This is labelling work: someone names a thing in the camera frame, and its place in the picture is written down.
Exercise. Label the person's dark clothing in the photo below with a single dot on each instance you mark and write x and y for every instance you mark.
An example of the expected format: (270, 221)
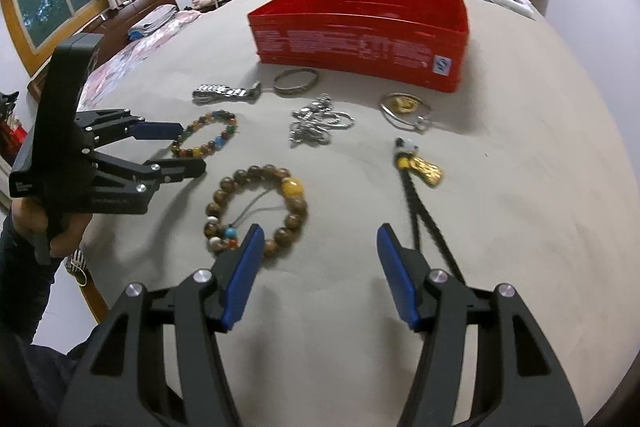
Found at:
(35, 382)

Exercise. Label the person's left hand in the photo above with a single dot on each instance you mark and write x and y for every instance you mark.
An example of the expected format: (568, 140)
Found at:
(27, 214)

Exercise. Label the silver metal watch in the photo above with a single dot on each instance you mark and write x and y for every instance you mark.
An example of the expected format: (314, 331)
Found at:
(220, 92)

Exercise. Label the silver bangle with gold charm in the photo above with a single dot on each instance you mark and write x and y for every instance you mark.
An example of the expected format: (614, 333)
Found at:
(402, 103)

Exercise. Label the person's left forearm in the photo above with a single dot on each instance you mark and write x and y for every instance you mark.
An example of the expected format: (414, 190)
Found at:
(22, 287)

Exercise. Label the floral bed blanket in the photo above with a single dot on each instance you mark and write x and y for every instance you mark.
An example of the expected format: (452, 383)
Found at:
(130, 57)

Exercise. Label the red plastic box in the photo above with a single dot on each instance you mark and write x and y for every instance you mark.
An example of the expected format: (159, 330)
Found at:
(350, 42)

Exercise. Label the plain metal bangle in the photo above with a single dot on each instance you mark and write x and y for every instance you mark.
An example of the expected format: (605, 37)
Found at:
(300, 91)

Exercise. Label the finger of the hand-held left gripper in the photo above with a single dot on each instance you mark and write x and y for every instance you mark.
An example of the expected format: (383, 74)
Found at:
(155, 130)
(175, 169)

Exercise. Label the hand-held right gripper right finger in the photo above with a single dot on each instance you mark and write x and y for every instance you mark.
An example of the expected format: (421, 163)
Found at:
(397, 277)

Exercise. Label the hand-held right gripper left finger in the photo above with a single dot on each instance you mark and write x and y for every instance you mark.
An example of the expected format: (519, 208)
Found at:
(245, 277)

